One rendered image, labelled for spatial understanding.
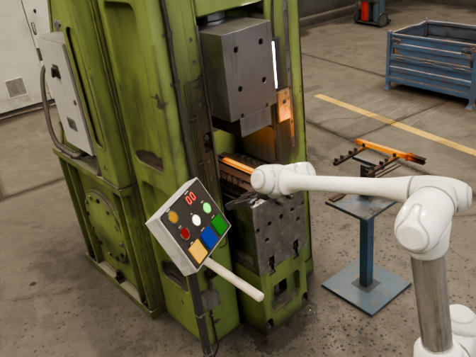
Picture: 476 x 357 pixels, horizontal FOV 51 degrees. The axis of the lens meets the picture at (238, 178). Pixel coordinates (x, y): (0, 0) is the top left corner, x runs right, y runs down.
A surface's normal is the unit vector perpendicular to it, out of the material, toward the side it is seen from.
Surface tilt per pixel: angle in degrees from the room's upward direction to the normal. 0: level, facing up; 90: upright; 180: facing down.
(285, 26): 90
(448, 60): 89
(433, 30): 90
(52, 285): 0
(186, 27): 90
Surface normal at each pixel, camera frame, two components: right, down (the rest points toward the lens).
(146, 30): -0.75, 0.37
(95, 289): -0.11, -0.87
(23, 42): 0.55, 0.35
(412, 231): -0.61, 0.36
